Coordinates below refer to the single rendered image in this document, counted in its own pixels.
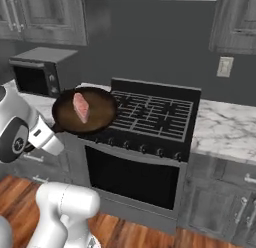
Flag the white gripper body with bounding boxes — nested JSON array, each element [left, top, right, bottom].
[[39, 131, 65, 157]]

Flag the pink raw steak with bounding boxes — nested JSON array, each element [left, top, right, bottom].
[[72, 92, 91, 124]]

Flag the grey wooden base cupboard door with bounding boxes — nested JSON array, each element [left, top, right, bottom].
[[185, 178, 252, 241]]

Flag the silver drawer handle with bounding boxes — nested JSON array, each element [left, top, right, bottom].
[[22, 152, 45, 163], [31, 174, 50, 185], [243, 173, 256, 185]]

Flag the grey wooden wall cupboard door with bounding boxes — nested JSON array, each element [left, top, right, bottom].
[[0, 0, 26, 42], [208, 0, 256, 56], [19, 0, 89, 47]]

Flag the black stove range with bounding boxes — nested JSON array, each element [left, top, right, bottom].
[[77, 77, 203, 236]]

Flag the black oven door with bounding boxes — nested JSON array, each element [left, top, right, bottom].
[[84, 143, 188, 227]]

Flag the grey wooden drawer front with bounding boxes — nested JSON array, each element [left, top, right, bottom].
[[18, 133, 88, 175], [13, 165, 91, 188], [188, 153, 256, 194]]

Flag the dark brown frying pan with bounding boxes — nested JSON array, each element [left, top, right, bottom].
[[51, 86, 120, 137]]

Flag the silver cupboard handle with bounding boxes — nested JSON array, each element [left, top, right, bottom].
[[245, 199, 256, 229], [9, 0, 22, 33], [234, 196, 249, 225]]

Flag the white wall switch plate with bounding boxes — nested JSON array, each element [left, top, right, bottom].
[[216, 56, 235, 79]]

